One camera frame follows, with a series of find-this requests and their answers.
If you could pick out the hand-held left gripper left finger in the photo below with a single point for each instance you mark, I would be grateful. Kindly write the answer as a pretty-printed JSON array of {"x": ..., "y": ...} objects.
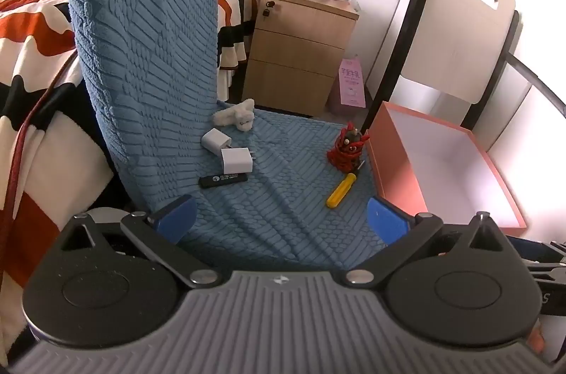
[{"x": 177, "y": 218}]

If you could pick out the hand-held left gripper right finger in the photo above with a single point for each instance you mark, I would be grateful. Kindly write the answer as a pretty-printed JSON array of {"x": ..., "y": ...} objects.
[{"x": 388, "y": 223}]

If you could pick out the yellow screwdriver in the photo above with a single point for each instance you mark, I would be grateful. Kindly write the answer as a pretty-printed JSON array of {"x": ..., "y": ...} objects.
[{"x": 340, "y": 190}]

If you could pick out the black usb stick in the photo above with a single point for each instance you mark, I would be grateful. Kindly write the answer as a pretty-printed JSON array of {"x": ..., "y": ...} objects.
[{"x": 221, "y": 180}]

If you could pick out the white charger plug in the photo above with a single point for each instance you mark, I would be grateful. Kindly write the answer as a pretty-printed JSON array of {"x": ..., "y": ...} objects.
[
  {"x": 213, "y": 138},
  {"x": 236, "y": 161}
]

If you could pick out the red figurine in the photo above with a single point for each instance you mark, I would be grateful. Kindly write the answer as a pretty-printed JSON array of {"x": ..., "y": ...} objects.
[{"x": 347, "y": 148}]

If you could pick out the white plush toy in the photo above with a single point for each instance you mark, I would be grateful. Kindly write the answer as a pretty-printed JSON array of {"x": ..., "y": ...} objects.
[{"x": 241, "y": 115}]

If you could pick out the pink paper bag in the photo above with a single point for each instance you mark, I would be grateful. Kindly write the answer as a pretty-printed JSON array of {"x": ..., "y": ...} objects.
[{"x": 351, "y": 84}]

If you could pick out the wooden nightstand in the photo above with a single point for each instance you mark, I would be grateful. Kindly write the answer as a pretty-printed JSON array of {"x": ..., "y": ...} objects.
[{"x": 292, "y": 55}]

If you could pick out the blue textured cloth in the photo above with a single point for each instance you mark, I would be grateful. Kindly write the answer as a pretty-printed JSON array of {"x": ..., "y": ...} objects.
[{"x": 146, "y": 24}]

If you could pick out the white folding chair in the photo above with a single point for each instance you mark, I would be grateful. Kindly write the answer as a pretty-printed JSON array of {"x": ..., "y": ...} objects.
[{"x": 460, "y": 24}]

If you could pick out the striped bed blanket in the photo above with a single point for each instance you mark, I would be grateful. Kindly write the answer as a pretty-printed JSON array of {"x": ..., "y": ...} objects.
[{"x": 35, "y": 46}]

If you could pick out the nightstand key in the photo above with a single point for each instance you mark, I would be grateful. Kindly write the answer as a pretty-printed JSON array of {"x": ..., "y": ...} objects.
[{"x": 268, "y": 9}]

